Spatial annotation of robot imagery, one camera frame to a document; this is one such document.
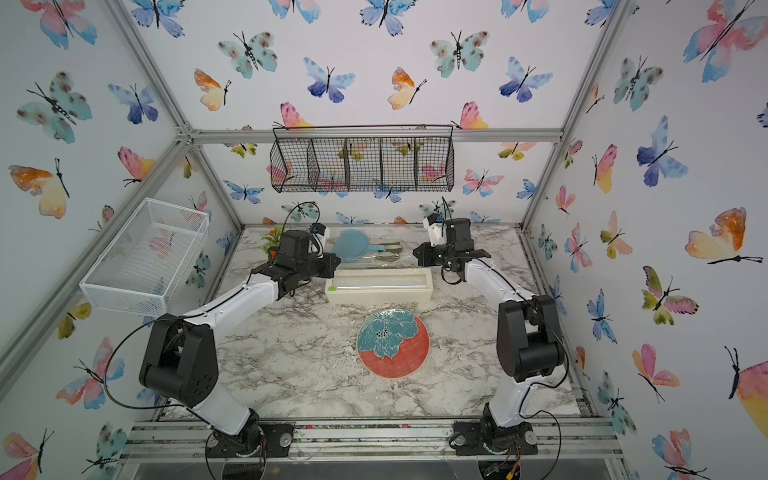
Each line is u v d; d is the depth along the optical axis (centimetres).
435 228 83
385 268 108
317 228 79
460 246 73
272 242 94
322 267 79
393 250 112
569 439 75
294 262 70
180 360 45
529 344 48
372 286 94
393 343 89
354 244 111
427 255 81
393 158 96
